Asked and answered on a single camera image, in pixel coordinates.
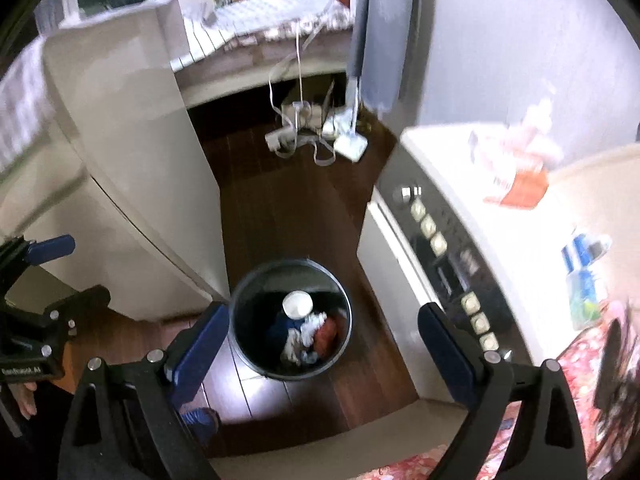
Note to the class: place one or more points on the grey tied curtain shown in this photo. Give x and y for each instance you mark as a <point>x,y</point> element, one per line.
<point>385,35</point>

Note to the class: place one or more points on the white pump bottle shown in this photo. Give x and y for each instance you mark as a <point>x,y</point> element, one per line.
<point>542,120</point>

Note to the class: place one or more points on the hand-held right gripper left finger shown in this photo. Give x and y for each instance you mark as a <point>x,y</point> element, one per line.
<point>200,345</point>

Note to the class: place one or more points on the cream bed frame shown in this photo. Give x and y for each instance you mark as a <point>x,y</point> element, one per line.
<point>240,70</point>

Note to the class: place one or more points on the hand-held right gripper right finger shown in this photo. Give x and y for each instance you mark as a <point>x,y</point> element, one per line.
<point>445,350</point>

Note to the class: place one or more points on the cream nightstand with buttons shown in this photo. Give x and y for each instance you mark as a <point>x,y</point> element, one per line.
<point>500,250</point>

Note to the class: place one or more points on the white cloth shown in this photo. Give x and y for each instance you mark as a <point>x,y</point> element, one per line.
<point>307,332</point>

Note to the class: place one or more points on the blue white paper cup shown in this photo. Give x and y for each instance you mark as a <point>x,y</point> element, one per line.
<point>297,304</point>

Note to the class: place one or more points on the white grid-patterned sheet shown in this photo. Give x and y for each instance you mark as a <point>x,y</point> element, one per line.
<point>270,10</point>

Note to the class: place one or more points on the small cardboard box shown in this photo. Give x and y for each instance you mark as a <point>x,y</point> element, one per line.
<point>307,112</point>

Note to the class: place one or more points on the blue cloth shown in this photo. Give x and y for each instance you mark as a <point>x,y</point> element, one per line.
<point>280,335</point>

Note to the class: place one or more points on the black trash bin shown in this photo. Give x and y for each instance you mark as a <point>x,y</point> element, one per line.
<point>250,350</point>

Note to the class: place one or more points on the floral bed sheet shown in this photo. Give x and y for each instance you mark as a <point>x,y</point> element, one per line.
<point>320,22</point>

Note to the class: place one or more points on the pink floral blanket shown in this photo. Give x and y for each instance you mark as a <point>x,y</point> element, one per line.
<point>575,390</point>

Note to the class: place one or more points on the red plastic bag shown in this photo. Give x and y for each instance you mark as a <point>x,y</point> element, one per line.
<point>327,337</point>

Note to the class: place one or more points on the orange tissue pack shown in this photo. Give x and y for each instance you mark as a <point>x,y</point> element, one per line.
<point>520,185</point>

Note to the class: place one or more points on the blue white small bottles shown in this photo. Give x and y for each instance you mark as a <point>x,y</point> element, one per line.
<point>582,280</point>

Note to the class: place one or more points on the person's left hand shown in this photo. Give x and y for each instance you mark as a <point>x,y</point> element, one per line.
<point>25,400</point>

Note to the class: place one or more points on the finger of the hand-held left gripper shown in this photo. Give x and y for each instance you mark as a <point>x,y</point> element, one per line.
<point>50,250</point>
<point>75,305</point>

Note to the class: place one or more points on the cream curved headboard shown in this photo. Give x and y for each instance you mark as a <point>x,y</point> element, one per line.
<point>600,195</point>

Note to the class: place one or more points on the dark hair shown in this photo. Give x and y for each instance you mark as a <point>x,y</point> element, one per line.
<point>627,410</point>

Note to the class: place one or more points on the blue slipper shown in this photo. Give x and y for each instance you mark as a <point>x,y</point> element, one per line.
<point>200,422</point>

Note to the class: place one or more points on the black phone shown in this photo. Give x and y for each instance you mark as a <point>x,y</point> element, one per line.
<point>607,365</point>

